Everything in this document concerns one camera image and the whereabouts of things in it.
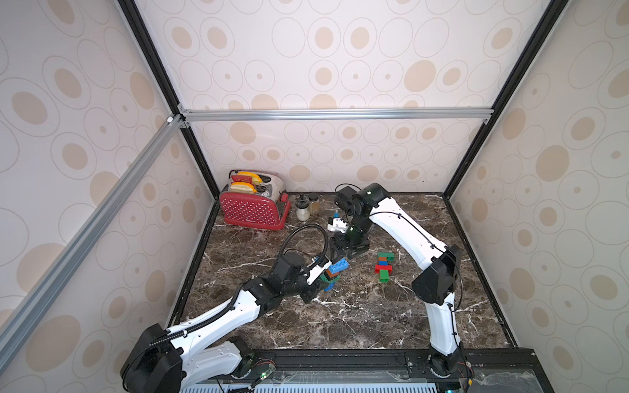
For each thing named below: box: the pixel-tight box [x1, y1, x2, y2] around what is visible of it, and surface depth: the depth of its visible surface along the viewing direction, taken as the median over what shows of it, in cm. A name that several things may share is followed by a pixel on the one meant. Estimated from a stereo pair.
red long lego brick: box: [375, 264, 393, 274], surface depth 94 cm
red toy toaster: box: [218, 174, 292, 231], surface depth 102 cm
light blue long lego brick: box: [328, 257, 350, 275], surface depth 77 cm
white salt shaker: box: [295, 207, 311, 222], surface depth 112 cm
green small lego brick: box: [379, 269, 390, 284], surface depth 92 cm
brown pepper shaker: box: [310, 201, 321, 216], surface depth 112 cm
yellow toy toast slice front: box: [230, 181, 258, 195], surface depth 97 cm
